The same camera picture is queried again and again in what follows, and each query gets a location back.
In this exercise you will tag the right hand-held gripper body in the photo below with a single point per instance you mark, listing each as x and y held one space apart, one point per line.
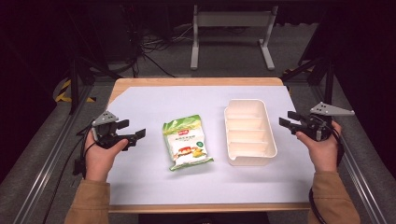
317 124

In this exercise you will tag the white paper sheet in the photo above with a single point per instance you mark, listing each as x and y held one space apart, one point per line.
149 183

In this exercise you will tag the white divided plastic container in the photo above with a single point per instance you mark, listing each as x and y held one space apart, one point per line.
249 132

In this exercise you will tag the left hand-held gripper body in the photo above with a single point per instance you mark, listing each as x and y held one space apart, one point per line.
106 137

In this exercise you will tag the aluminium frame rail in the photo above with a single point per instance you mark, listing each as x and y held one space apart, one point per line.
46 161
358 174

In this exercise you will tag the green and white snack bag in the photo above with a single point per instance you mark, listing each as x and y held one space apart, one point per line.
186 143

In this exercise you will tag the white metal stand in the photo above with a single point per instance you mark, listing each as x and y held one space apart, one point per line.
232 19

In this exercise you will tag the person's left hand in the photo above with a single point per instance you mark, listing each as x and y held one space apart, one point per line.
99 158

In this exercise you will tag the black tripod stand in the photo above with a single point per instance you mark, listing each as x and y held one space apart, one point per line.
323 71
74 81

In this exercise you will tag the person's right hand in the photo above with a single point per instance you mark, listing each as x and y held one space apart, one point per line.
323 152

